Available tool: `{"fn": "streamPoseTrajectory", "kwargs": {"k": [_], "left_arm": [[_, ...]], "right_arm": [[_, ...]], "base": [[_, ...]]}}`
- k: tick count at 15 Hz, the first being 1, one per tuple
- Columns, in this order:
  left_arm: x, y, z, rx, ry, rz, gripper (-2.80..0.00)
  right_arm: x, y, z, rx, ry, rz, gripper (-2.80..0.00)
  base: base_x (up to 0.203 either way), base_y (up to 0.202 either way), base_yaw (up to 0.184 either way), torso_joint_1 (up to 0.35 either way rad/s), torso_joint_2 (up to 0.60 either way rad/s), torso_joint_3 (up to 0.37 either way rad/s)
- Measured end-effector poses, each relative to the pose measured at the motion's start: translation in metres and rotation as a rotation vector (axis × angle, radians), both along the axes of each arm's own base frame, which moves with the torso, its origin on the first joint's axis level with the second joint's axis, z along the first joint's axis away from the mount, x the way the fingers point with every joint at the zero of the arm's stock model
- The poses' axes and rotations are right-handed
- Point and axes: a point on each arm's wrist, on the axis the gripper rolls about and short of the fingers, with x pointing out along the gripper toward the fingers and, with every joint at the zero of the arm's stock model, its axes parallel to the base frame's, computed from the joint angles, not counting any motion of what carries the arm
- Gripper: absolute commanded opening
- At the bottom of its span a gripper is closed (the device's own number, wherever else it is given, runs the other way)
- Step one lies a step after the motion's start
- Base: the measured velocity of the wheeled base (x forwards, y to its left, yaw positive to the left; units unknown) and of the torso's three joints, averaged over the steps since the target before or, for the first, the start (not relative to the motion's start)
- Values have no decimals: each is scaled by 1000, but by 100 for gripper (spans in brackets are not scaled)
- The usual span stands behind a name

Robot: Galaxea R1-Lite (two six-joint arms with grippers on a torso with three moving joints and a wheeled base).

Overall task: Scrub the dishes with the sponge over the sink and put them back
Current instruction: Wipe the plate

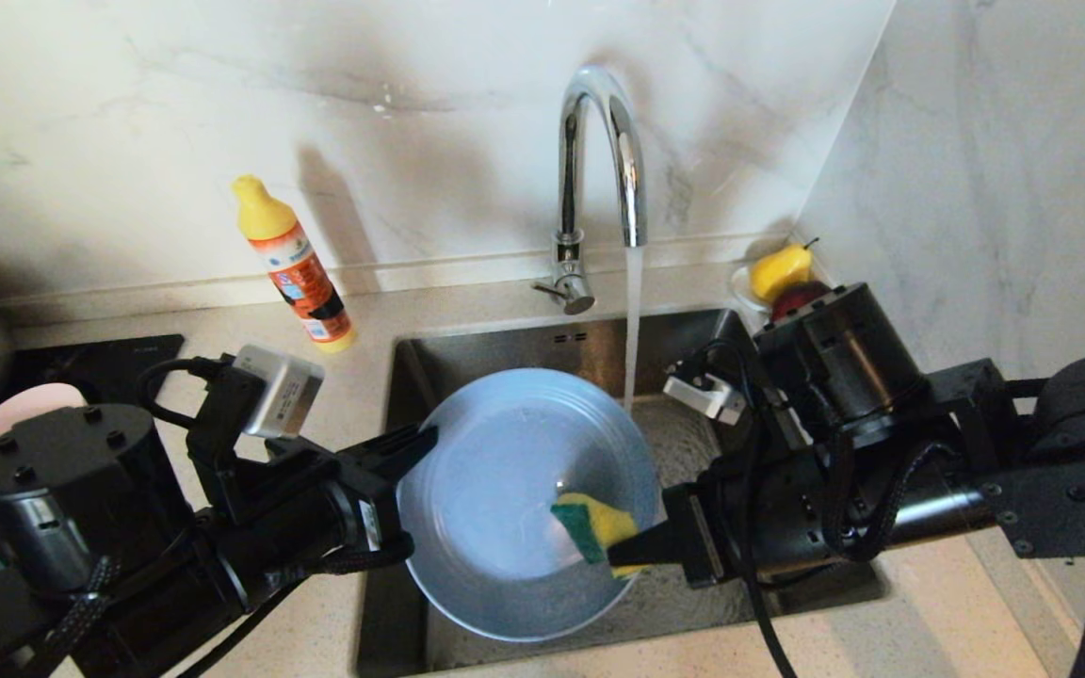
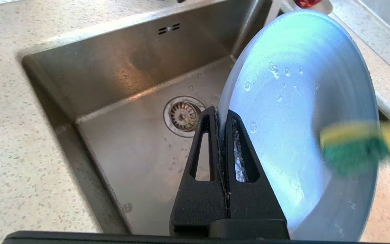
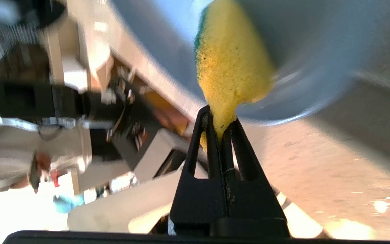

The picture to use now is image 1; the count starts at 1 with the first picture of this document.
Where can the black induction cooktop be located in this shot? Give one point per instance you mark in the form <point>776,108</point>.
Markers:
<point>128,363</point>

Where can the yellow capped dish soap bottle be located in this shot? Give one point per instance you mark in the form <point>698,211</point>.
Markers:
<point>302,278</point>

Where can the stainless steel sink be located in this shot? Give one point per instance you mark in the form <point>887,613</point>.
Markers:
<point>467,348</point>

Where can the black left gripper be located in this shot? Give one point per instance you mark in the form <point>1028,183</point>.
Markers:
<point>335,513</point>

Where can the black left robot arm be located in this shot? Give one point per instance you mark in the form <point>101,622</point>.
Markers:
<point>72,499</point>

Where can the black left wrist camera bracket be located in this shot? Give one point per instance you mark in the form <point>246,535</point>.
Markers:
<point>222,424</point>

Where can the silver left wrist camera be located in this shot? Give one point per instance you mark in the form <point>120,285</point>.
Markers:
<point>283,391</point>

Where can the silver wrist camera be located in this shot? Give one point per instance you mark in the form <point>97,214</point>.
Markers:
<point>283,391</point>
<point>707,395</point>

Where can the large blue-grey plate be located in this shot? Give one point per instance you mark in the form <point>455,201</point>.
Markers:
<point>495,508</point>

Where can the dark red apple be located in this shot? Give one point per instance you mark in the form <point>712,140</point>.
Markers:
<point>801,297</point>

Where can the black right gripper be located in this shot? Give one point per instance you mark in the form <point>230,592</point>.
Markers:
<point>759,523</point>

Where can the yellow pear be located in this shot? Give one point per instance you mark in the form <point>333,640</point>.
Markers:
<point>781,273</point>

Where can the yellow sponge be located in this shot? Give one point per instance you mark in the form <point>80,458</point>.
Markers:
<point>599,527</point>

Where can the chrome gooseneck faucet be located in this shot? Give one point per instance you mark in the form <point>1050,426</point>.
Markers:
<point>569,169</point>

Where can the white fruit dish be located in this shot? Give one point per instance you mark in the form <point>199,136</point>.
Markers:
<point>740,287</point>

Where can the pink plastic bowl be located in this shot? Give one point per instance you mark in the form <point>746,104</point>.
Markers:
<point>15,414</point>

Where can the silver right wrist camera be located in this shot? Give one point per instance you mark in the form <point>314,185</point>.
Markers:
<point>707,395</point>

